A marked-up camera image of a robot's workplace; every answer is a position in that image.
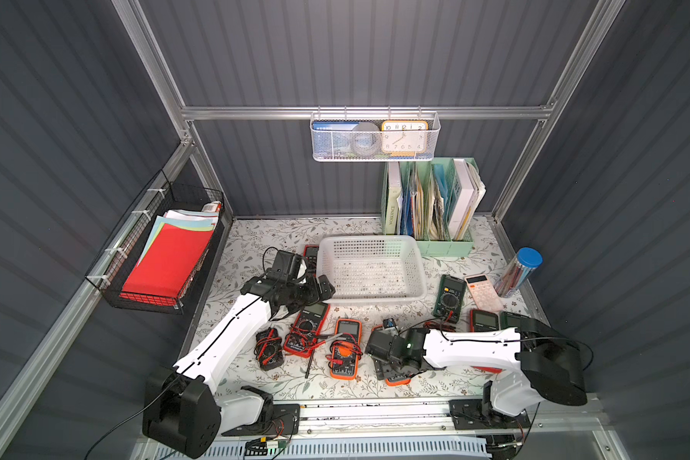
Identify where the orange multimeter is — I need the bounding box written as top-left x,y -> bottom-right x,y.
372,325 -> 411,387
327,318 -> 363,381

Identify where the red ANENG multimeter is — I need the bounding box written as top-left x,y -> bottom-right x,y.
283,303 -> 330,358

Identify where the small black multimeter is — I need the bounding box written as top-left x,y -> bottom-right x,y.
254,327 -> 285,371

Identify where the dark green multimeter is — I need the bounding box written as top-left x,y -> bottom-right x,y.
432,274 -> 467,324

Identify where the white plastic basket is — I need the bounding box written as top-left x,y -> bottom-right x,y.
316,235 -> 427,305

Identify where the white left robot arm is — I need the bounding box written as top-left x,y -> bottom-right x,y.
141,251 -> 335,459

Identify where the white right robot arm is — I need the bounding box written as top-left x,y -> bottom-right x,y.
364,317 -> 588,417

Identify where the red multimeter behind basket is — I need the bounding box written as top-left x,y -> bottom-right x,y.
303,245 -> 319,277

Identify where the red multimeter far right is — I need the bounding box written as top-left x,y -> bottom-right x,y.
468,309 -> 502,375

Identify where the blue box in basket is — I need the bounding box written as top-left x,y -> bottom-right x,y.
310,121 -> 358,161

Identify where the pink calculator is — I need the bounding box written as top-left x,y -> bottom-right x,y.
465,274 -> 504,314

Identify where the red paper folder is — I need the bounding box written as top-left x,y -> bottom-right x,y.
120,217 -> 215,307

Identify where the blue lid pencil tube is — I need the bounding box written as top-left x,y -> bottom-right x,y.
494,247 -> 544,297

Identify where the green file organizer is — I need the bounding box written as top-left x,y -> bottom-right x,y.
381,158 -> 486,258

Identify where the grey tape roll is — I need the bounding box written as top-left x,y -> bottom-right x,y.
351,122 -> 381,157

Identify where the orange alarm clock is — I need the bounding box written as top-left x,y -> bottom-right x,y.
381,120 -> 429,155

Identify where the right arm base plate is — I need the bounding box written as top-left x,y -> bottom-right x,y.
448,399 -> 531,430

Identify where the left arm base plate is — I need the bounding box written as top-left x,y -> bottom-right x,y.
222,404 -> 301,437

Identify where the black wire wall basket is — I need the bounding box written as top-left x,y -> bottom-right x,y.
85,174 -> 224,314

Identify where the white wire hanging basket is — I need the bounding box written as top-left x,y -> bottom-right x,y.
309,111 -> 442,163

